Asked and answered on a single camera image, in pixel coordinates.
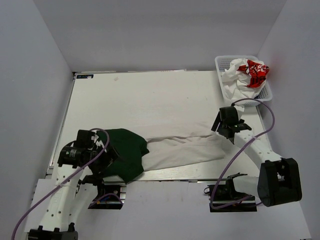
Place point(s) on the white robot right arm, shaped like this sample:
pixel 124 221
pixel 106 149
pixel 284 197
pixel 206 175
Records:
pixel 278 181

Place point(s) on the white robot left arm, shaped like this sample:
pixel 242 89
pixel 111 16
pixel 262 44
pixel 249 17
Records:
pixel 79 176

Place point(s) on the white green Charlie Brown t-shirt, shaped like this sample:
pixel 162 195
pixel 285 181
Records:
pixel 158 149

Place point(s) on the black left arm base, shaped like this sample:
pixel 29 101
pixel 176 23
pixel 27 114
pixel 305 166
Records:
pixel 110 195

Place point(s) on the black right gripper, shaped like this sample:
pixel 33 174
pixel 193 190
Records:
pixel 217 122

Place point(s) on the white red print t-shirt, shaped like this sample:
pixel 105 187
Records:
pixel 245 78

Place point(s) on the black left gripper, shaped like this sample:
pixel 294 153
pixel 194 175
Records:
pixel 109 157

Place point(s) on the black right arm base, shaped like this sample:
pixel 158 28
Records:
pixel 226 193

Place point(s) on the white plastic basket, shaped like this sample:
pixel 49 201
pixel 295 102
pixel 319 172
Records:
pixel 222 63

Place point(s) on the blue Mickey t-shirt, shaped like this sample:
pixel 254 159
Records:
pixel 260 96

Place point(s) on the blue table label sticker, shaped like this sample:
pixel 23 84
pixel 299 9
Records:
pixel 84 76

